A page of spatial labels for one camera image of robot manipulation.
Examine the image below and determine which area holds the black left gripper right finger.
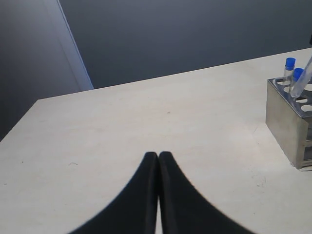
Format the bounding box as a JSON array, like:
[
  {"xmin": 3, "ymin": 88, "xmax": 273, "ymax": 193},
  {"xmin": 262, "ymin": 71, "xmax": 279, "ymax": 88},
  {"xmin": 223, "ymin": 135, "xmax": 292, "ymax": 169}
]
[{"xmin": 158, "ymin": 152, "xmax": 250, "ymax": 234}]

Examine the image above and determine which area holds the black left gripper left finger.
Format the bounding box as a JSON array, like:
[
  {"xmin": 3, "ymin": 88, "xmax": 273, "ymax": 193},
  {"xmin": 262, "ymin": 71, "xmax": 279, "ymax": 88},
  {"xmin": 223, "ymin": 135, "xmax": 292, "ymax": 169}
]
[{"xmin": 71, "ymin": 152, "xmax": 157, "ymax": 234}]

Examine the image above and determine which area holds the blue capped tube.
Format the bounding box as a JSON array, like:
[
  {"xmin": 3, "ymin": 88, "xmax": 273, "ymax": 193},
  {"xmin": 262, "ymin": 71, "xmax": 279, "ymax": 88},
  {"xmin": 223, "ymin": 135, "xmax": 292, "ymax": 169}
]
[
  {"xmin": 289, "ymin": 68, "xmax": 304, "ymax": 92},
  {"xmin": 290, "ymin": 58, "xmax": 312, "ymax": 98},
  {"xmin": 282, "ymin": 57, "xmax": 296, "ymax": 85}
]

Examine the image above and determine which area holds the stainless steel test tube rack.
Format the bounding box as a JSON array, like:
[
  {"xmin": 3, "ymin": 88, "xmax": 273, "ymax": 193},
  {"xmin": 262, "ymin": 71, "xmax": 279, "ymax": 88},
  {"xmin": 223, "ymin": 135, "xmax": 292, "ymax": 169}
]
[{"xmin": 265, "ymin": 78, "xmax": 312, "ymax": 169}]

